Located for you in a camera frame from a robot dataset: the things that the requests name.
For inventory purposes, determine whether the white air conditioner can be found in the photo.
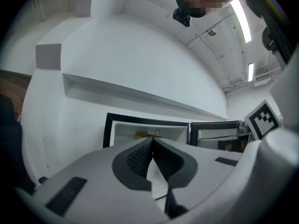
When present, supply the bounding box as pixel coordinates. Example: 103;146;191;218
253;75;278;87

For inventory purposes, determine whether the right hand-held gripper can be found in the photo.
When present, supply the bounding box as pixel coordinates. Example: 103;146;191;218
217;99;282;153

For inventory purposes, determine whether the black mini fridge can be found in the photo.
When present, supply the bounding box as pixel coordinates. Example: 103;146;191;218
102;112;245;149

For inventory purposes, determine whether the black head-mounted camera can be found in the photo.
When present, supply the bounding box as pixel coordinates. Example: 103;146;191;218
172;7;192;28

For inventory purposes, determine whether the tan plastic tray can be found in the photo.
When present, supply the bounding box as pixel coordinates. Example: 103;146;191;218
134;134;165;140

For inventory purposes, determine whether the white ceiling conduit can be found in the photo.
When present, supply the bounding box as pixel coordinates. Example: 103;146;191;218
128;0;172;18

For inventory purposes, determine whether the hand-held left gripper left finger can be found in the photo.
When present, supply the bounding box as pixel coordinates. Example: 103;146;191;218
32;137;154;218

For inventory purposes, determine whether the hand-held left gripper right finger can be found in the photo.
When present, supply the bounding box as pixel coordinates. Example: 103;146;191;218
152;137;244;219

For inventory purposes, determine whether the black armrest office chair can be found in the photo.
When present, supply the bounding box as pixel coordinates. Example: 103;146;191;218
0;93;49;195

